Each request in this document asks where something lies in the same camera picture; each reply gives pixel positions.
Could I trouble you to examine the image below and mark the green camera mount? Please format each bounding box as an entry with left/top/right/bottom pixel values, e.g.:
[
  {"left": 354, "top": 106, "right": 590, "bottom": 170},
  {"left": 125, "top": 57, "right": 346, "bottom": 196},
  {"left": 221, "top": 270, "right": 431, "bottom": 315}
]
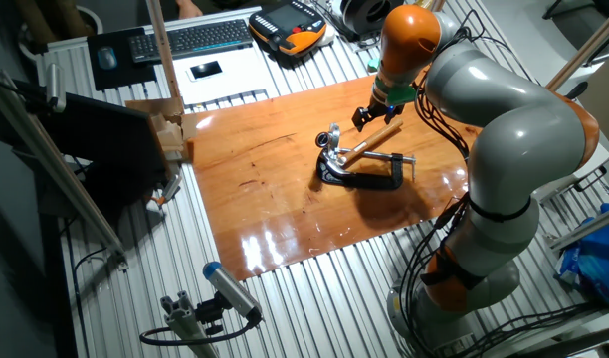
[{"left": 372, "top": 77, "right": 418, "bottom": 108}]

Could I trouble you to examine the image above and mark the blue plastic bag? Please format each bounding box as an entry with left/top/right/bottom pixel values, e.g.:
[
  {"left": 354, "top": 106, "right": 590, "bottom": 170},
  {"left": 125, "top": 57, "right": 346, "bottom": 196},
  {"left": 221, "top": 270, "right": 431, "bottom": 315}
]
[{"left": 555, "top": 202, "right": 609, "bottom": 307}]

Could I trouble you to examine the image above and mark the silver camera with blue cap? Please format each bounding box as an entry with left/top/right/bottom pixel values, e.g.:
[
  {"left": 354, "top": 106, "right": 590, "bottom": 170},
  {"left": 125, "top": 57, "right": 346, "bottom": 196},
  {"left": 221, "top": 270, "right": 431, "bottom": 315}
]
[{"left": 202, "top": 261, "right": 264, "bottom": 324}]

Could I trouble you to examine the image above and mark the black camera bracket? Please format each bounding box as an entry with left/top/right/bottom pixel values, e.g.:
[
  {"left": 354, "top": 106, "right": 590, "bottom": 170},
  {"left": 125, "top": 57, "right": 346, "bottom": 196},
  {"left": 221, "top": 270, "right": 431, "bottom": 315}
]
[{"left": 194, "top": 292, "right": 231, "bottom": 335}]

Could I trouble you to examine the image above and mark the black cable spool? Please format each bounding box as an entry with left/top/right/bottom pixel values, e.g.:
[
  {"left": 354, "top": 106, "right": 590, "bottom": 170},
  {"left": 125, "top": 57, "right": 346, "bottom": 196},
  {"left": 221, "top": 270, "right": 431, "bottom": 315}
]
[{"left": 339, "top": 0, "right": 406, "bottom": 42}]

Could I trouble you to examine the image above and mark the black flat panel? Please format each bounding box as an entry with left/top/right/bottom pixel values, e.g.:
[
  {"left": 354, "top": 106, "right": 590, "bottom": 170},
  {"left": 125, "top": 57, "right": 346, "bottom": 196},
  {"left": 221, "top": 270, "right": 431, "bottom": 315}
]
[{"left": 13, "top": 79, "right": 169, "bottom": 210}]

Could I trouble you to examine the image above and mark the orange tipped spring clamp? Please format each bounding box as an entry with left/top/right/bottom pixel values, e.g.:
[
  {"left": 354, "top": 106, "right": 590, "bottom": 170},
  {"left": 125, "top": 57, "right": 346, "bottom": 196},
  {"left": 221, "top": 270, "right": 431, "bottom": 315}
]
[{"left": 144, "top": 173, "right": 184, "bottom": 210}]

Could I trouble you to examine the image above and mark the black mouse pad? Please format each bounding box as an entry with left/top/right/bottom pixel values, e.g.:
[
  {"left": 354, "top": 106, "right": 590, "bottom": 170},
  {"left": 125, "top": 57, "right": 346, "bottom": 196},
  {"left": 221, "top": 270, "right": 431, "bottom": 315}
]
[{"left": 86, "top": 27, "right": 158, "bottom": 92}]

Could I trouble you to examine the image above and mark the black keyboard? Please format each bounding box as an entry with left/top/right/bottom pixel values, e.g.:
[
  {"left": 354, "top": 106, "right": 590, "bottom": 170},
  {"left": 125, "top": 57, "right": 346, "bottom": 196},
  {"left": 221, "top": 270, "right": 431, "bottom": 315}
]
[{"left": 128, "top": 18, "right": 255, "bottom": 65}]

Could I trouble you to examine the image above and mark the white round object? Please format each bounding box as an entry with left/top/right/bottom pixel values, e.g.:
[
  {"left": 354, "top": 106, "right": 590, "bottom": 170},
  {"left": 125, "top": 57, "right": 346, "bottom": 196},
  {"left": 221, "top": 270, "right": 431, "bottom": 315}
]
[{"left": 316, "top": 22, "right": 338, "bottom": 49}]

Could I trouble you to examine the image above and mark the aluminium frame bar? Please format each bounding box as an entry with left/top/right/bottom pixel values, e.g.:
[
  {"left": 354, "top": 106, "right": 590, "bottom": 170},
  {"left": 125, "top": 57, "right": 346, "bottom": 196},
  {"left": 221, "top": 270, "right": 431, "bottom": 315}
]
[
  {"left": 550, "top": 203, "right": 609, "bottom": 253},
  {"left": 0, "top": 69, "right": 129, "bottom": 269}
]

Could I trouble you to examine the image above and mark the white paper sheet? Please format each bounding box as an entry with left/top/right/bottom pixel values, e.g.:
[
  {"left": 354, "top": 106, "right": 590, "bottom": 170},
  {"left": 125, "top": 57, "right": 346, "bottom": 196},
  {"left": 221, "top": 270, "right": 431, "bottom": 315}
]
[{"left": 154, "top": 44, "right": 276, "bottom": 106}]

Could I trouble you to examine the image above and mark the beige frame post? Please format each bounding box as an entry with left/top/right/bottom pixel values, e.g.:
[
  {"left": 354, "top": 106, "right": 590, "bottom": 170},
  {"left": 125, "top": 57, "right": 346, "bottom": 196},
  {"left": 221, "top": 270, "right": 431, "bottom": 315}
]
[
  {"left": 545, "top": 2, "right": 609, "bottom": 93},
  {"left": 144, "top": 0, "right": 182, "bottom": 100},
  {"left": 413, "top": 0, "right": 448, "bottom": 14}
]

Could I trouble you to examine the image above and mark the glossy orange wooden board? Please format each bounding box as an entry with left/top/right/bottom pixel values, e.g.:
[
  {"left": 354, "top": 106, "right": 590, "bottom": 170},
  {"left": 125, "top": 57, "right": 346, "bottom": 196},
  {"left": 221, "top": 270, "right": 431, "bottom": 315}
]
[{"left": 186, "top": 73, "right": 483, "bottom": 283}]

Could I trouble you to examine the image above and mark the aluminium profile stub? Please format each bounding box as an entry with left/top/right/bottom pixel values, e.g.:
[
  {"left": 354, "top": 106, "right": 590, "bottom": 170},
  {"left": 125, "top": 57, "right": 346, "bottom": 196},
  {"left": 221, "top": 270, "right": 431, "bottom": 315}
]
[{"left": 159, "top": 290, "right": 221, "bottom": 358}]

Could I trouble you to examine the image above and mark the brown cardboard box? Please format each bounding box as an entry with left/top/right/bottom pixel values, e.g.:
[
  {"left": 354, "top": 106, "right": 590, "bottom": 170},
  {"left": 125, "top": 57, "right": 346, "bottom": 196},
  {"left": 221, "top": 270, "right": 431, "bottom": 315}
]
[{"left": 124, "top": 96, "right": 199, "bottom": 163}]

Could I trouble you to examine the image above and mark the black C-clamp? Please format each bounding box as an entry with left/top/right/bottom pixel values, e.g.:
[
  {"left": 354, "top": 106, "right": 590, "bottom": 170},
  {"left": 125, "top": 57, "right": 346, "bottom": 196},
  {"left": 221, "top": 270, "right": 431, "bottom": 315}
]
[{"left": 315, "top": 147, "right": 418, "bottom": 191}]

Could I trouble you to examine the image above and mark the white plastic bin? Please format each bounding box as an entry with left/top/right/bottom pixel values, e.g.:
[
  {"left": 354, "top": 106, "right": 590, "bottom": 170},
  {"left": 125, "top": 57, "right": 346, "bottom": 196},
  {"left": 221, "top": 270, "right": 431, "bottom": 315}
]
[{"left": 532, "top": 142, "right": 609, "bottom": 205}]

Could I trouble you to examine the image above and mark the black camera cable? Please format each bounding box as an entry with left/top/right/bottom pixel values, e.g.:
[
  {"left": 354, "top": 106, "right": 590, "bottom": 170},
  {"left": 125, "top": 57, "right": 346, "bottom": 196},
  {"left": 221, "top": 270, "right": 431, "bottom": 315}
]
[{"left": 138, "top": 317, "right": 259, "bottom": 348}]

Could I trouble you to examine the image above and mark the grey computer mouse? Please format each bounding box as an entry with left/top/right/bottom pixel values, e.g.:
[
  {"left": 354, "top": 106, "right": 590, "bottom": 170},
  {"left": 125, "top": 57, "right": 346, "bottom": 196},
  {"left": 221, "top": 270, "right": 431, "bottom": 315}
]
[{"left": 96, "top": 45, "right": 119, "bottom": 71}]

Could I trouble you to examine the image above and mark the white round pot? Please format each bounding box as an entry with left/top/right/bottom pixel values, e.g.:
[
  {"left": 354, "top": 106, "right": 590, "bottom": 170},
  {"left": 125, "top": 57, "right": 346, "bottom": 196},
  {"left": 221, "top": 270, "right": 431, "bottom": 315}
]
[{"left": 16, "top": 4, "right": 104, "bottom": 61}]

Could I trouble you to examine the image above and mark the bare person hand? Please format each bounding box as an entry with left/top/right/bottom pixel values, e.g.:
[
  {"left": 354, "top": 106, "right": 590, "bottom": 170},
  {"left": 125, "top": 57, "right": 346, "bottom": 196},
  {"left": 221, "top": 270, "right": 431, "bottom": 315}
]
[{"left": 176, "top": 0, "right": 204, "bottom": 20}]

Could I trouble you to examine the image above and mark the light wooden block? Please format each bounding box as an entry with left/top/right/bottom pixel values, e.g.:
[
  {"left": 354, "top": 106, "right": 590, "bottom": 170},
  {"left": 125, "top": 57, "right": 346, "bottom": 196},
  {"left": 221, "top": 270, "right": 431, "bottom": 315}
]
[{"left": 150, "top": 112, "right": 185, "bottom": 153}]

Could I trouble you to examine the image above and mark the wooden handled claw hammer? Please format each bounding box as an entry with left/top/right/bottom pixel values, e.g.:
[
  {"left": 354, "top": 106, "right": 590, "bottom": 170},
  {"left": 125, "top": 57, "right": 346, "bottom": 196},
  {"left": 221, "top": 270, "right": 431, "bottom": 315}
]
[{"left": 317, "top": 117, "right": 405, "bottom": 181}]

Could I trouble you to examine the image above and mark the black smartphone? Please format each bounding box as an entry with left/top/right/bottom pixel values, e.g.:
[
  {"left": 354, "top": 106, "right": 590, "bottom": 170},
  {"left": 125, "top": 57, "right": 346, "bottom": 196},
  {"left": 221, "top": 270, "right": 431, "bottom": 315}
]
[{"left": 186, "top": 59, "right": 225, "bottom": 83}]

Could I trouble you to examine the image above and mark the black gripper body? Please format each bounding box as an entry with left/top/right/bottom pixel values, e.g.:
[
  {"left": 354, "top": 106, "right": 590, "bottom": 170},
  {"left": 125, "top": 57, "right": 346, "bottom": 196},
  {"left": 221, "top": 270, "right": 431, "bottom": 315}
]
[{"left": 366, "top": 100, "right": 403, "bottom": 119}]

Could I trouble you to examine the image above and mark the black and orange teach pendant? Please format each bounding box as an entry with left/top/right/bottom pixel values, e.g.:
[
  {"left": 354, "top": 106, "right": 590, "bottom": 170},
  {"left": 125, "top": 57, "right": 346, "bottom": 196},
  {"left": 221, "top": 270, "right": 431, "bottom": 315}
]
[{"left": 248, "top": 0, "right": 328, "bottom": 57}]

